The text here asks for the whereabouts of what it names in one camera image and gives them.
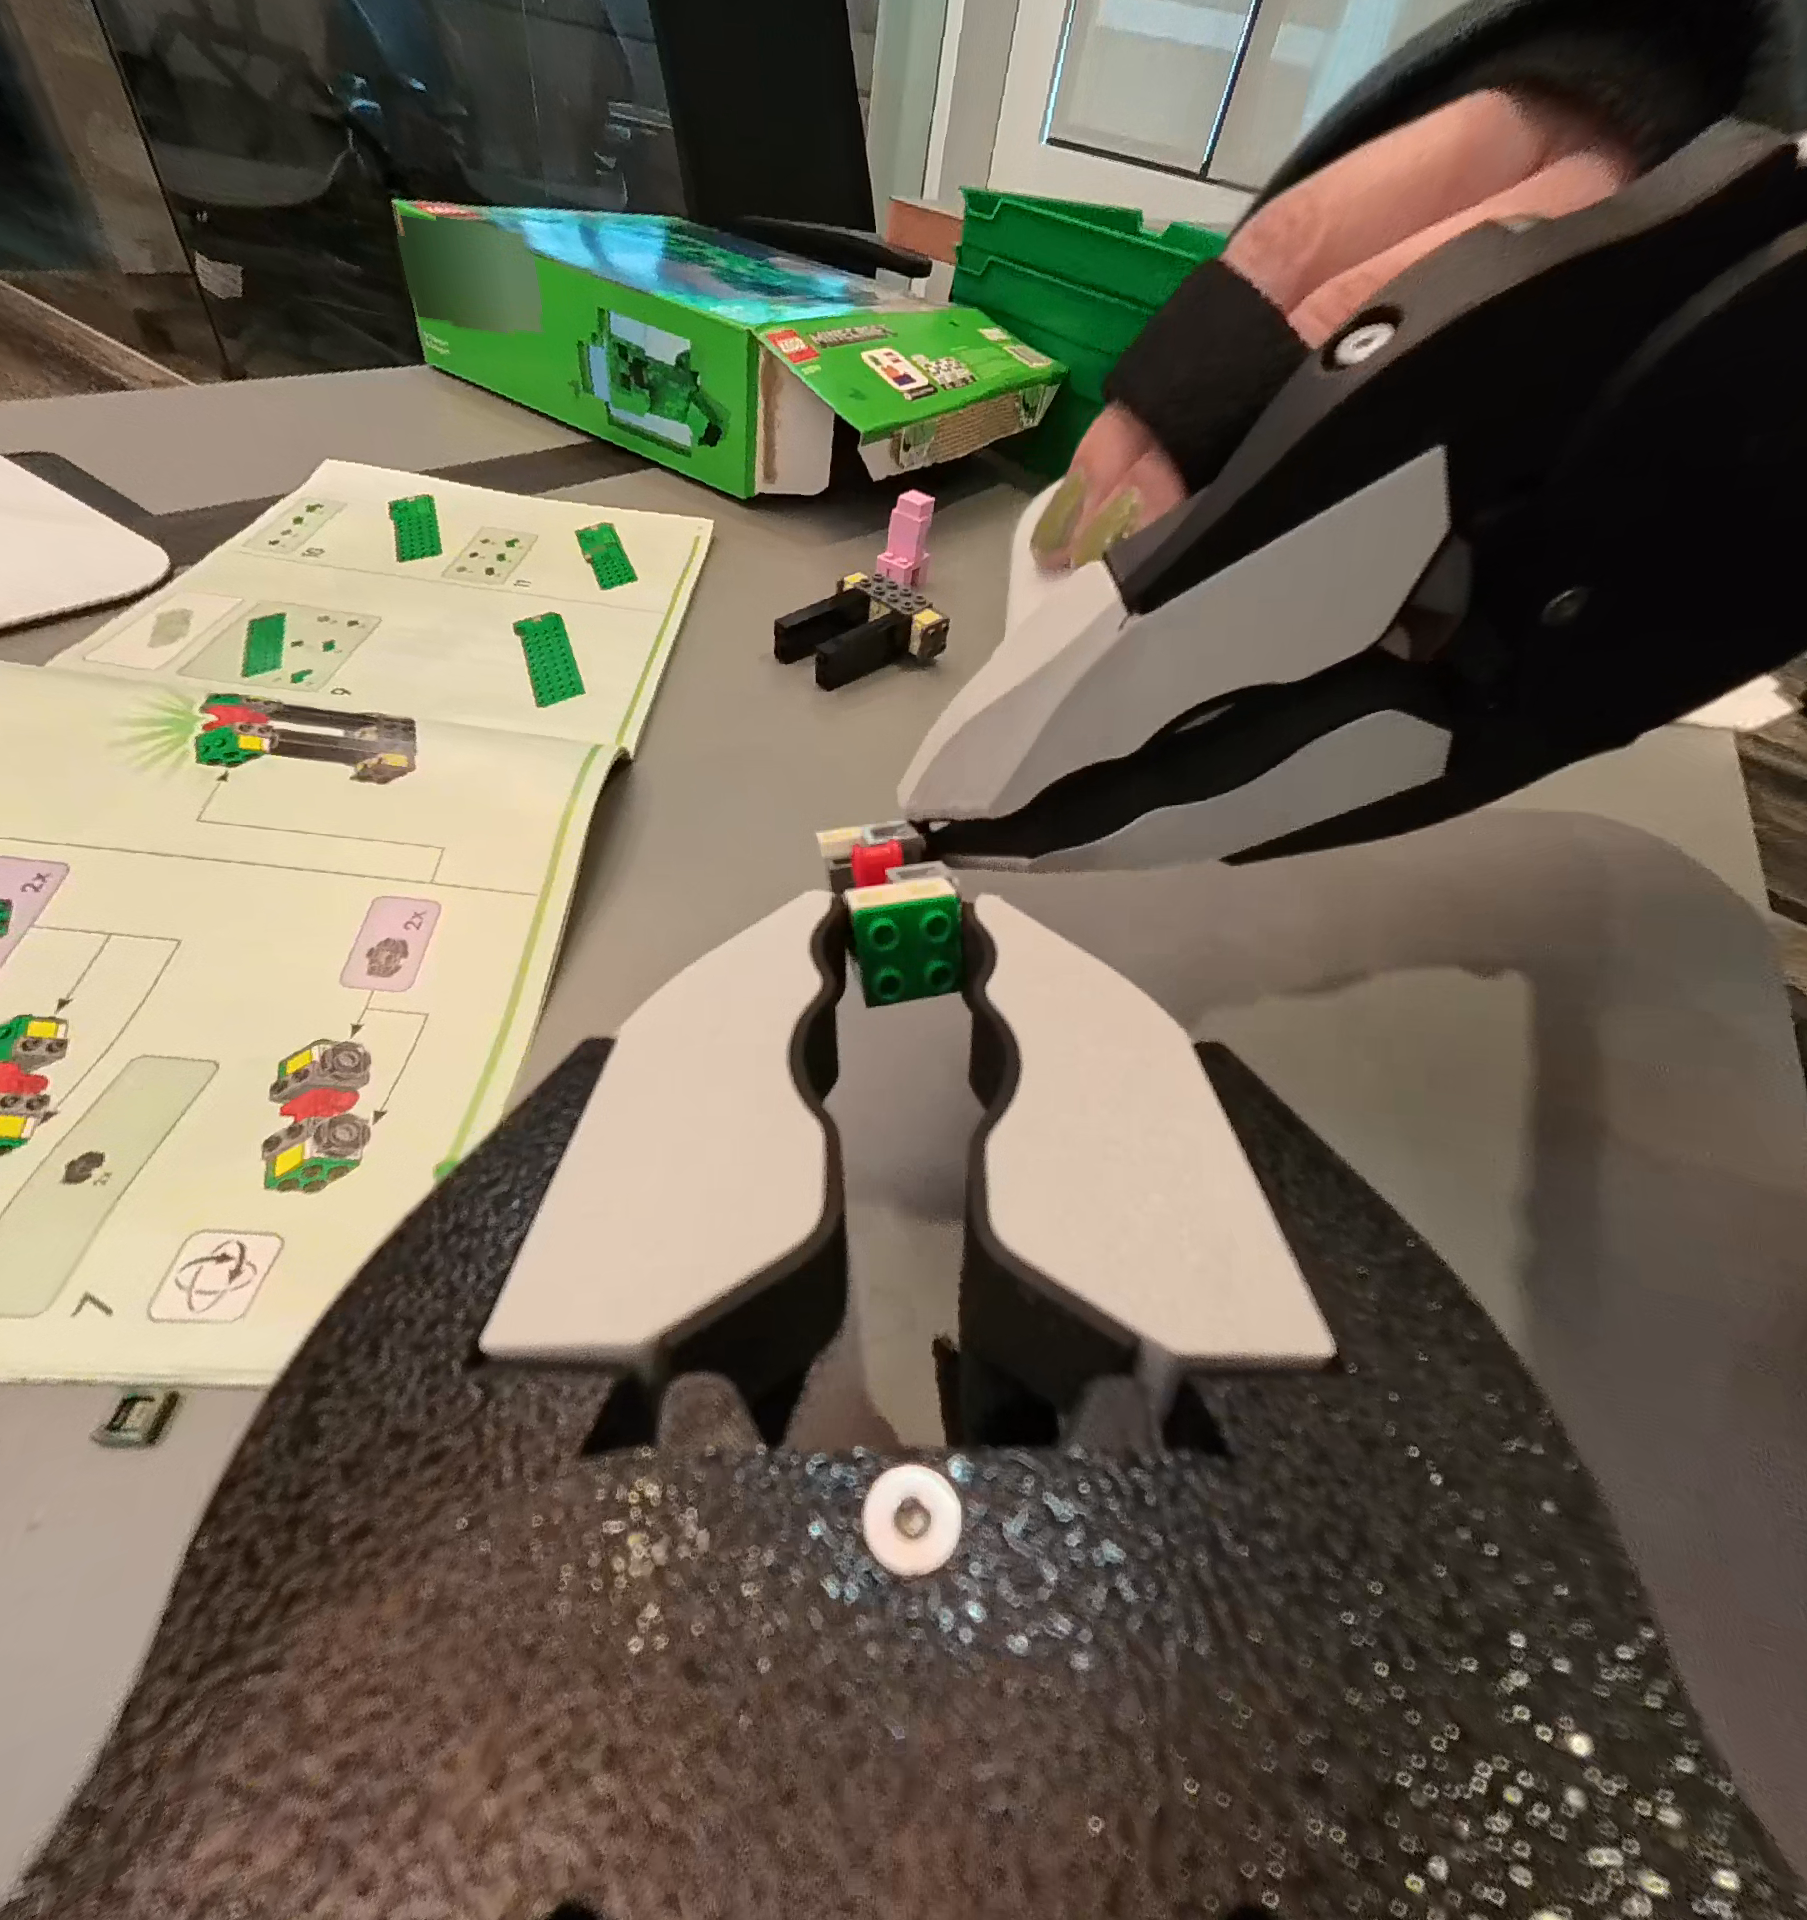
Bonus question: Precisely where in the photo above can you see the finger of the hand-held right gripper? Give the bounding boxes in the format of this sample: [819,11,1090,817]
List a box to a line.
[896,444,1452,823]
[937,703,1452,880]

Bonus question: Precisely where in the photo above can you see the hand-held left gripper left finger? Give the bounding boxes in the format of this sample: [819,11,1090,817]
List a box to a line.
[475,886,848,1445]

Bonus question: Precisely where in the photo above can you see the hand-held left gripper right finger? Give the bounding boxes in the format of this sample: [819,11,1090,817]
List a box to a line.
[968,894,1343,1370]

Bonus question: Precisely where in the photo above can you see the green red toy brick assembly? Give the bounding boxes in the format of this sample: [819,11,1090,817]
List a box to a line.
[817,817,980,1011]

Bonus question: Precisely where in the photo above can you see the person's right forearm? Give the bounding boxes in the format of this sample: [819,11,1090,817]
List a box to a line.
[1248,0,1806,181]

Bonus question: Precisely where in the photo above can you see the grey desk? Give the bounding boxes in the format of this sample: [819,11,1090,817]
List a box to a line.
[0,360,1807,1920]

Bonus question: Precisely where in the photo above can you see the person's right hand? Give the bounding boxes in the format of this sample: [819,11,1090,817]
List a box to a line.
[1031,91,1629,575]

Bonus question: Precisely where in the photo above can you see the black toy brick assembly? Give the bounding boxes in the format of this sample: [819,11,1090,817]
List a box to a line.
[773,572,954,691]

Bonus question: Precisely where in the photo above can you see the green plastic crate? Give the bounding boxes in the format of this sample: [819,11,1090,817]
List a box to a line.
[952,187,1235,453]

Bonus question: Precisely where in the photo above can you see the toy brick instruction booklet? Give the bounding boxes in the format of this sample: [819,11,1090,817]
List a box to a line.
[0,456,716,1389]

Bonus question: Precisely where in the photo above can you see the black office chair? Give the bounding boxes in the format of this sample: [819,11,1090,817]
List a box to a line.
[647,0,935,280]

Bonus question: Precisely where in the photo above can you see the green toy brick box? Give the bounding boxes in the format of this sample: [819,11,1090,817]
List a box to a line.
[394,198,1071,500]

